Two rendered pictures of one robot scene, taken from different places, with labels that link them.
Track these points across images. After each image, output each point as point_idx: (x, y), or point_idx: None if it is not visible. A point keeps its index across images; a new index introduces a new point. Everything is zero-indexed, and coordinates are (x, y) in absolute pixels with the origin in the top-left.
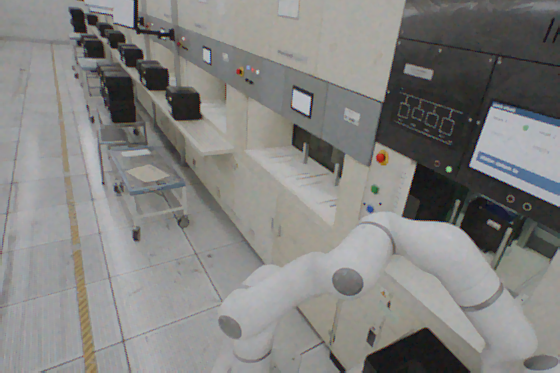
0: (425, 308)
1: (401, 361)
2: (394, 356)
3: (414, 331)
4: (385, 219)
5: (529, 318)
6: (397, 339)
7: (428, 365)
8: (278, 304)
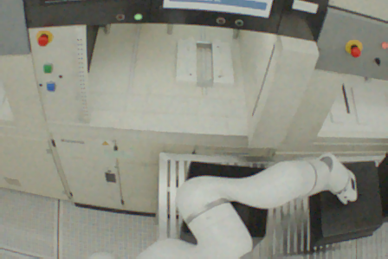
0: (160, 132)
1: None
2: None
3: (162, 158)
4: (213, 192)
5: (272, 101)
6: (159, 179)
7: None
8: None
